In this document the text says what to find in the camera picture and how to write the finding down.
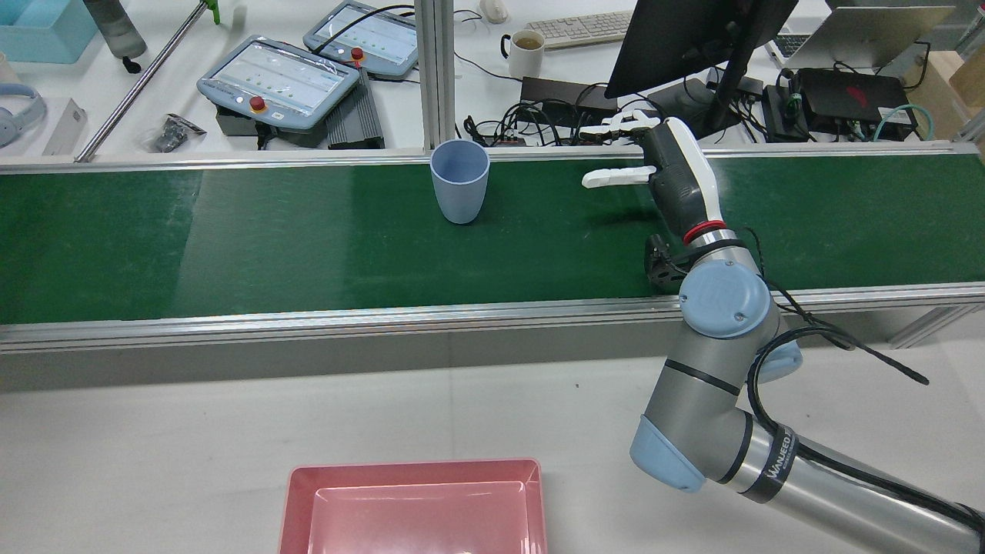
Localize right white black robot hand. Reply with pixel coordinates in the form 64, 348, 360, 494
579, 109, 729, 246

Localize light blue plastic cup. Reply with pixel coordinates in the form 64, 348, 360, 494
429, 139, 491, 225

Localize black flat hub box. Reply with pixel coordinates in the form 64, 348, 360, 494
519, 75, 619, 138

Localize cardboard box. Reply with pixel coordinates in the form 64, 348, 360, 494
904, 50, 985, 118

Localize pink plastic box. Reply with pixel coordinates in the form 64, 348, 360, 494
279, 459, 549, 554

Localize light blue storage box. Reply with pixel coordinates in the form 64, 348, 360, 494
0, 0, 99, 64

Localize black monitor stand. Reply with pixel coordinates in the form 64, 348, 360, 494
633, 75, 764, 144

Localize black power adapter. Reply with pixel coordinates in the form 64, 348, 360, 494
762, 85, 810, 143

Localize black computer monitor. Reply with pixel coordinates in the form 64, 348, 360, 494
605, 0, 800, 99

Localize white computer keyboard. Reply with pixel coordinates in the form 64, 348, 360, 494
526, 11, 633, 51

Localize black mini computer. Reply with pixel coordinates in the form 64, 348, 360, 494
796, 68, 918, 139

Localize white mug with tea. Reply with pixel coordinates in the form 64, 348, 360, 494
502, 29, 546, 79

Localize silver laptop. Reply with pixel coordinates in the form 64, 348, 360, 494
770, 6, 957, 72

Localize aluminium conveyor leg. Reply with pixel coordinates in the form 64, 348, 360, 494
889, 304, 985, 349

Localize grey ribbed power supply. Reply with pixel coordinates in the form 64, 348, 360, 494
327, 69, 386, 149

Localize small grey teach pendant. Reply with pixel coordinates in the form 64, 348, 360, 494
303, 0, 420, 80

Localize green conveyor belt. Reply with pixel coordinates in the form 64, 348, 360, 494
0, 154, 985, 324

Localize large grey teach pendant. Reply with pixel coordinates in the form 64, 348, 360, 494
198, 35, 361, 130

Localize plastic bag of screws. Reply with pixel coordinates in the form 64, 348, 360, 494
141, 113, 207, 153

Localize steel rod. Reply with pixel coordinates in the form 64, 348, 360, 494
77, 0, 210, 155

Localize grey drinking bottle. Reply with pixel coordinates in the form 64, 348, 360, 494
83, 0, 148, 75

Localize small white carton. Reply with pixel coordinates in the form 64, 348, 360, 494
42, 98, 90, 155

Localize light blue headphones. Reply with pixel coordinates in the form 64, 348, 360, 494
0, 83, 48, 149

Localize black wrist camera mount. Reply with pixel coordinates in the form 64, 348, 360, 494
643, 232, 690, 295

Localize black tangled cable bundle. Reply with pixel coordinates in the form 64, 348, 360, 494
460, 98, 532, 147

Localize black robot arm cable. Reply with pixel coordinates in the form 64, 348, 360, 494
740, 227, 985, 532

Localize teal cable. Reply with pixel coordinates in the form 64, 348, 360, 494
873, 104, 936, 143

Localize aluminium profile post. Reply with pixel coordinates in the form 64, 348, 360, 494
416, 0, 459, 155

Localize aluminium conveyor side rail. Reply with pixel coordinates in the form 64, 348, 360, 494
0, 142, 985, 175
0, 282, 985, 355

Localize black teach pendant cable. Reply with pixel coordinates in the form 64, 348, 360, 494
311, 4, 418, 56

